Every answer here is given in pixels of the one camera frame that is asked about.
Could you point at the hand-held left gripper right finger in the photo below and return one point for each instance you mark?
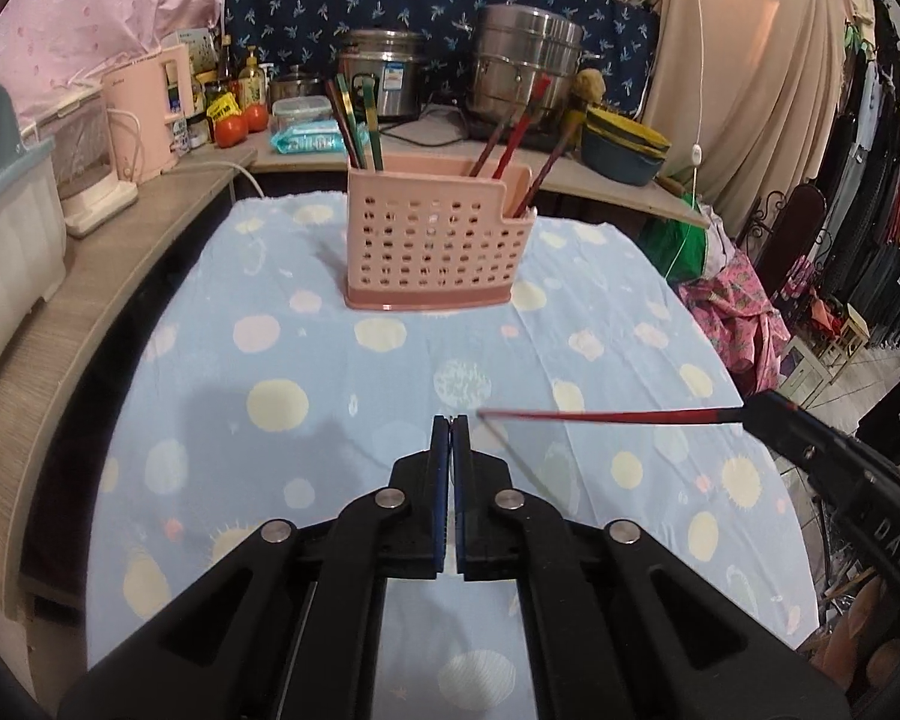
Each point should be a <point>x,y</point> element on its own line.
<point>461,495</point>

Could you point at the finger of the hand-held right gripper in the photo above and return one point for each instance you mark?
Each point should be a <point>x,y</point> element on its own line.
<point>810,454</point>
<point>780,406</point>

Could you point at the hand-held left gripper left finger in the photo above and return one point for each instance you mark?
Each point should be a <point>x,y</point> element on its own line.
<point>441,495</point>

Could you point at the pink perforated utensil basket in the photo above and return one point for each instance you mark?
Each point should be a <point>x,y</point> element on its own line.
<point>427,247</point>

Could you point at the dark red chopstick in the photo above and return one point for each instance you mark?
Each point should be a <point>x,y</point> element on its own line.
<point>514,142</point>
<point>544,172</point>

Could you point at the green chopstick gold band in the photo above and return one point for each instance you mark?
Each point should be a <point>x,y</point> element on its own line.
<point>371,127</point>
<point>354,139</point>

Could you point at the maroon chopstick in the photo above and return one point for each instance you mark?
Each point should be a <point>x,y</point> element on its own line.
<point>341,120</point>

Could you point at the person's right hand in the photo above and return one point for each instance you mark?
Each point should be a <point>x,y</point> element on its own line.
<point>862,634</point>

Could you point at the pink floral cloth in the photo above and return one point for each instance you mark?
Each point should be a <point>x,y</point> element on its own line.
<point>735,322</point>

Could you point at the small wooden stool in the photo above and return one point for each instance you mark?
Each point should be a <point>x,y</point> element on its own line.
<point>847,330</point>

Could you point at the dark metal chair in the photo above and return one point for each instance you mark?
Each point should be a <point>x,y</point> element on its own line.
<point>795,232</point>

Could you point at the green cloth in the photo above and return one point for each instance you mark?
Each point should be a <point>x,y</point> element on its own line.
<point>675,240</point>

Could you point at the row of hanging clothes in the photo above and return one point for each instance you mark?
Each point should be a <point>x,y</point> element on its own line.
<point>885,225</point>

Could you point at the blue printed tablecloth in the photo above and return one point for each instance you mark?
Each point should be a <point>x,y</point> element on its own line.
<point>285,330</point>

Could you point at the dark yellow rimmed bowl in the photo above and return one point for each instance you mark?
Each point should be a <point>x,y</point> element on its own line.
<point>630,131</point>

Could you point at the beige curtain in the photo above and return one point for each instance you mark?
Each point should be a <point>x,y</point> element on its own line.
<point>742,75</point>

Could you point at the black induction cooker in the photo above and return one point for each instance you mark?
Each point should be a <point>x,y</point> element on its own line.
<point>487,135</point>

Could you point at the blue wet wipes pack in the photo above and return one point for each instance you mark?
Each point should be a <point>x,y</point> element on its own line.
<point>307,141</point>

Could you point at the clear lidded food container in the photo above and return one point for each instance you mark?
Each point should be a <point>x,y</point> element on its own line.
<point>300,114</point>

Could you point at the wooden counter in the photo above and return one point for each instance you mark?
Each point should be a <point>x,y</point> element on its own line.
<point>60,330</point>

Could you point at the red tomato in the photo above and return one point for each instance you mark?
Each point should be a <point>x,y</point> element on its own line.
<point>255,118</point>
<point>229,131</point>

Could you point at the steel rice cooker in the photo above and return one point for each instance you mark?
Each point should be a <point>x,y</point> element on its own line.
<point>382,75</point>

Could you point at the large steel steamer pot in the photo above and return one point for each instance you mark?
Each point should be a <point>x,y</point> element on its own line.
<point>525,64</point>

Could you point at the small lidded steel pot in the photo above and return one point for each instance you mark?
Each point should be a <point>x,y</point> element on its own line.
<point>296,86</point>

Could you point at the white labelled jar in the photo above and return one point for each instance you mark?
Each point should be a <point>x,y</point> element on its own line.
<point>193,133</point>

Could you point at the yellow packet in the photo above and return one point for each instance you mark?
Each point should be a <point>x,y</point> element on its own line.
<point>221,105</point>

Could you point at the yellow oil pump bottle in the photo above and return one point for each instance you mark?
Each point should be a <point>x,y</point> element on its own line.
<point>253,82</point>

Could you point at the white appliance clear lid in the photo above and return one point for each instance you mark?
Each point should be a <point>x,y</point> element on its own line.
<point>94,202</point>

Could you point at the pink electric kettle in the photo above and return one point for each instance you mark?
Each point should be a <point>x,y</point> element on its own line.
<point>139,127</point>

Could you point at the dark sauce bottle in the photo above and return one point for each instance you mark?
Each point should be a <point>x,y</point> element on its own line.
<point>228,60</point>

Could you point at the white storage box teal lid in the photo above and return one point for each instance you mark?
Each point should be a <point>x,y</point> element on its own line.
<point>7,262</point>

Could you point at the blue leaf printed cloth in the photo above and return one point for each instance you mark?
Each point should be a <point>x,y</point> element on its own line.
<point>307,15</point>

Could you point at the green white carton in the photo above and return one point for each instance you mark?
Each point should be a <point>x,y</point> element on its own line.
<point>195,52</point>

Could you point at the pink dotted curtain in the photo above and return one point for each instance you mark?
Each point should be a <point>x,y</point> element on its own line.
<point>82,15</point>

